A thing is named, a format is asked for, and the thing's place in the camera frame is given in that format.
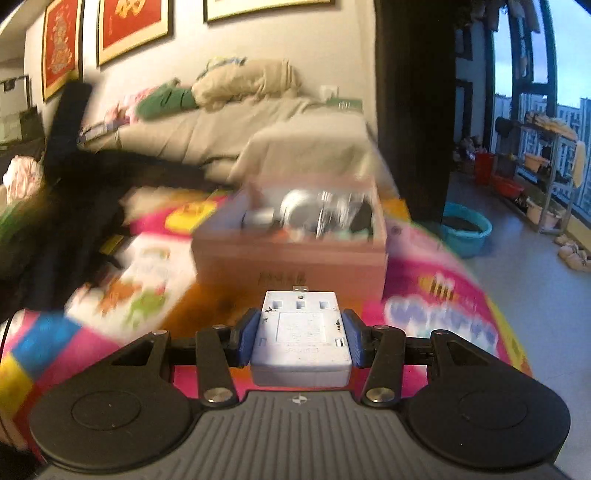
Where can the metal storage rack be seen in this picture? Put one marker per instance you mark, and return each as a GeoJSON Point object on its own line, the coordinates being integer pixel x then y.
{"type": "Point", "coordinates": [549, 161]}

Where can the pair of slippers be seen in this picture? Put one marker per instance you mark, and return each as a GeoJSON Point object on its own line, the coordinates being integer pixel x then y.
{"type": "Point", "coordinates": [572, 256]}

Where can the teal plastic basin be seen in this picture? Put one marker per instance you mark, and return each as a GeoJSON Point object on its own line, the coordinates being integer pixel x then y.
{"type": "Point", "coordinates": [464, 230]}

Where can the white round jar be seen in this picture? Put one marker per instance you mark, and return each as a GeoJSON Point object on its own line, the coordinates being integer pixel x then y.
{"type": "Point", "coordinates": [298, 207]}

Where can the colourful printed mat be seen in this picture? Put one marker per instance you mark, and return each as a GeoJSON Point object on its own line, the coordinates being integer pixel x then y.
{"type": "Point", "coordinates": [438, 300]}

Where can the beige covered sofa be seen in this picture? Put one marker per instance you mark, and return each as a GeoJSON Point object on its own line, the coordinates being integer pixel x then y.
{"type": "Point", "coordinates": [277, 129]}

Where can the white framed picture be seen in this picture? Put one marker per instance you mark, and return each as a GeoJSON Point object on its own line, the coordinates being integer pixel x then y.
{"type": "Point", "coordinates": [268, 7]}

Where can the red bucket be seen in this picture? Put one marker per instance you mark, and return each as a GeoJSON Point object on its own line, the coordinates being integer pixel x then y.
{"type": "Point", "coordinates": [485, 168]}

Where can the tall red framed picture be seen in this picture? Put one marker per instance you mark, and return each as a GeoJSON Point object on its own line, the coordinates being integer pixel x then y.
{"type": "Point", "coordinates": [60, 46]}

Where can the dark curtain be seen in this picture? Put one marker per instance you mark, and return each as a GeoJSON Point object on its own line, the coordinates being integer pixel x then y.
{"type": "Point", "coordinates": [411, 115]}

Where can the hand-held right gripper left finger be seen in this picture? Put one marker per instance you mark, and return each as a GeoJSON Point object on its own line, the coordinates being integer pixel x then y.
{"type": "Point", "coordinates": [244, 339]}

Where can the wide red framed picture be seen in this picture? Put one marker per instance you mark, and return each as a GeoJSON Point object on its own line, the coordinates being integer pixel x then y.
{"type": "Point", "coordinates": [134, 27]}

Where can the beige blanket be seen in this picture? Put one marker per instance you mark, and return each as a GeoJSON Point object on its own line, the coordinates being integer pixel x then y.
{"type": "Point", "coordinates": [249, 83]}

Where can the green box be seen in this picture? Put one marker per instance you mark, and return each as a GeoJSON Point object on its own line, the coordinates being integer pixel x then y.
{"type": "Point", "coordinates": [346, 104]}

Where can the pink cardboard box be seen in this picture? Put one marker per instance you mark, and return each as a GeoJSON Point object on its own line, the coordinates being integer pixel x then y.
{"type": "Point", "coordinates": [286, 263]}

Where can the red basin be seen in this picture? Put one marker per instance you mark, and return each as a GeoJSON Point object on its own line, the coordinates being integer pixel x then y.
{"type": "Point", "coordinates": [508, 187]}

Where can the pink cloth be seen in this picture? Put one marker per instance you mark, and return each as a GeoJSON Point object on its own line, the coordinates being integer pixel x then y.
{"type": "Point", "coordinates": [21, 177]}

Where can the white rectangular adapter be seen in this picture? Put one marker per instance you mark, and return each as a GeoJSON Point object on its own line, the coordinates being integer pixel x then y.
{"type": "Point", "coordinates": [298, 341]}

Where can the black cylinder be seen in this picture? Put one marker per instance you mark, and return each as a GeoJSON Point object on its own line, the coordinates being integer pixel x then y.
{"type": "Point", "coordinates": [362, 219]}

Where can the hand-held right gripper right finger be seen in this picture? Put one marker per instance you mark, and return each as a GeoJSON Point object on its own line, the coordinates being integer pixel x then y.
{"type": "Point", "coordinates": [355, 339]}

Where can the green plush toy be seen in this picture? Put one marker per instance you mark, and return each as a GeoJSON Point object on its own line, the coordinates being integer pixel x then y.
{"type": "Point", "coordinates": [166, 101]}

